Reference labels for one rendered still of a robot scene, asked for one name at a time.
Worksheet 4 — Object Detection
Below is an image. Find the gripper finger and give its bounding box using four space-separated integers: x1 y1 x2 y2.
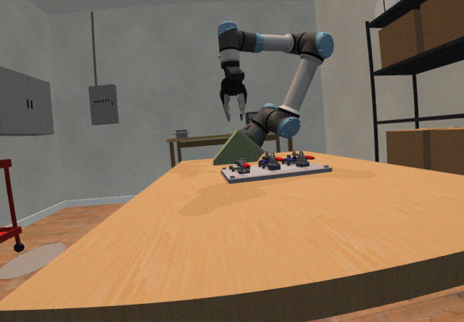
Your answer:
220 86 231 122
237 85 247 120

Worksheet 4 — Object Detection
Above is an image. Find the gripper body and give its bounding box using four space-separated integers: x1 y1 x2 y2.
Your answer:
221 61 243 96

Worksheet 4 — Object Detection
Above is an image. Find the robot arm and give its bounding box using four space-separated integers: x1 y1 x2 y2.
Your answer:
217 21 334 147

